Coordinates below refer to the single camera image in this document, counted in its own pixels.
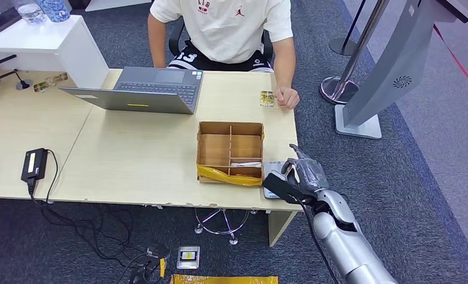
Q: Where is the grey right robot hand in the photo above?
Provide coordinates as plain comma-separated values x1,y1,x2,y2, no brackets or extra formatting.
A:
280,143,331,193

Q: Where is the person's left hand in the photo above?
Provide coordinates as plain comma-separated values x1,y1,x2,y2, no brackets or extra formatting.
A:
273,86,301,111

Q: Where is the yellow green ID card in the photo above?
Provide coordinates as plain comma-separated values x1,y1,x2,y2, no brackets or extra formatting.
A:
259,91,275,108

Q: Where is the white card reader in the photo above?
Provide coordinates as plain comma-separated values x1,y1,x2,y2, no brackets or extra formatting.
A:
262,160,293,201

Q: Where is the person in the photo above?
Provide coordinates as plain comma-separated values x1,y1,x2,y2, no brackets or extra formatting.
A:
147,0,301,111

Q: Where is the wooden divided organizer box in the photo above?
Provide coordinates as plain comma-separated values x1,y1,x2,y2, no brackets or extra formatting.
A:
196,120,265,186

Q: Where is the chrome stool base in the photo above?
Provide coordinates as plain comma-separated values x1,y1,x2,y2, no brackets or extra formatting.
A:
194,208,258,246

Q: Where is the grey kiosk stand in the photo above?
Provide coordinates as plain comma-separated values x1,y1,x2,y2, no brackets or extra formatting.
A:
334,0,468,140

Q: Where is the yellow floor tape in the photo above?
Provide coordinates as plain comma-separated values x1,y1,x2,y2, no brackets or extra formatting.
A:
170,274,279,284

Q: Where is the grey laptop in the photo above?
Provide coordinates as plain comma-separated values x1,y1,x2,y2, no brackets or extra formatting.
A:
59,66,204,115

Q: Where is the silver floor socket plate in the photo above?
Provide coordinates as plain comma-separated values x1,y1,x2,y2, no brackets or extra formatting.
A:
176,246,201,270

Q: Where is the blue patterned cup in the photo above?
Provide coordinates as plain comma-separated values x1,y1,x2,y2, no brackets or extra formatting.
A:
35,0,71,23

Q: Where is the white cabinet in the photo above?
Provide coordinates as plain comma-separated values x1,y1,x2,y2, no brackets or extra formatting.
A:
0,14,110,89

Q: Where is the black power adapter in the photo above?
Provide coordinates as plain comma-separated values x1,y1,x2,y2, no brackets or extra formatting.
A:
21,148,49,183

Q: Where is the clear water bottle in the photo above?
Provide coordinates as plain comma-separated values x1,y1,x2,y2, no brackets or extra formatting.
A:
12,0,46,25

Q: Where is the black phone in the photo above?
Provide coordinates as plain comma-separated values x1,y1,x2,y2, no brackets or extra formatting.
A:
0,7,22,33

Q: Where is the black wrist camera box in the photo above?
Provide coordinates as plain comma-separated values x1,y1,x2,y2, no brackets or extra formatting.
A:
262,172,309,205

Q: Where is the chrome stanchion post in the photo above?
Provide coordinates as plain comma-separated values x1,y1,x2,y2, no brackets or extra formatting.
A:
319,0,390,105

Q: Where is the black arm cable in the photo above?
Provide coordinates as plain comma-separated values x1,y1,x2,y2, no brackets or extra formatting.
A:
292,195,341,284

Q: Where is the black stanchion post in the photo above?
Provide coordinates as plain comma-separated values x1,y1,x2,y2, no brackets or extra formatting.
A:
329,0,369,56

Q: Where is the black floor cable plug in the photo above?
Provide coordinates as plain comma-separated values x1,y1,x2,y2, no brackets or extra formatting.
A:
128,243,172,284

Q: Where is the red barrier rope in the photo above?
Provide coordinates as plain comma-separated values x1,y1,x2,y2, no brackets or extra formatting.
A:
433,24,468,99

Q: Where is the black adapter cable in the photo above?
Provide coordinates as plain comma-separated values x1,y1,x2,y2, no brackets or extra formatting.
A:
25,149,149,275

